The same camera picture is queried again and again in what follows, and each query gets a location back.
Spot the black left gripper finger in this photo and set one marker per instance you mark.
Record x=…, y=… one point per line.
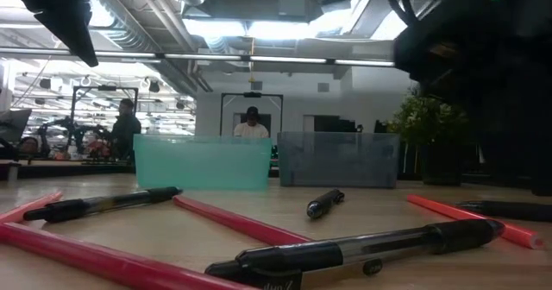
x=64, y=18

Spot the orange pencil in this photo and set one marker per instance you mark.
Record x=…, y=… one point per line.
x=30, y=206
x=453, y=212

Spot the black ballpoint pen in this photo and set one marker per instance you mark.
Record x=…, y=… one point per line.
x=86, y=206
x=509, y=210
x=457, y=234
x=321, y=204

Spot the red pencil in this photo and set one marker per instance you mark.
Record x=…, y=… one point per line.
x=86, y=257
x=237, y=222

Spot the black background robot arm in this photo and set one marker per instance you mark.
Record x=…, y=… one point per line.
x=64, y=124

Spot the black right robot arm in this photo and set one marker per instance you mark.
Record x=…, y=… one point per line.
x=517, y=87

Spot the small potted green plant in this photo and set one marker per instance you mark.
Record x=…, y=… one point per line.
x=418, y=117

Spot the dark background monitor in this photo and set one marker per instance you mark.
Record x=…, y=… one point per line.
x=13, y=124

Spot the person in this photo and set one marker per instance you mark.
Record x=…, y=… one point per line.
x=125, y=130
x=251, y=130
x=28, y=145

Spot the grey translucent plastic bin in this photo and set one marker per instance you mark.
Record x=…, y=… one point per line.
x=336, y=160

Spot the long ceiling light bar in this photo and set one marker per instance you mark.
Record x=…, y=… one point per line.
x=280, y=59

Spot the teal translucent plastic bin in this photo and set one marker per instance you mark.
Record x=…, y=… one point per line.
x=202, y=165

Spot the black robot station frame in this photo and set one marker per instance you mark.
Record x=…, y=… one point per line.
x=105, y=88
x=252, y=94

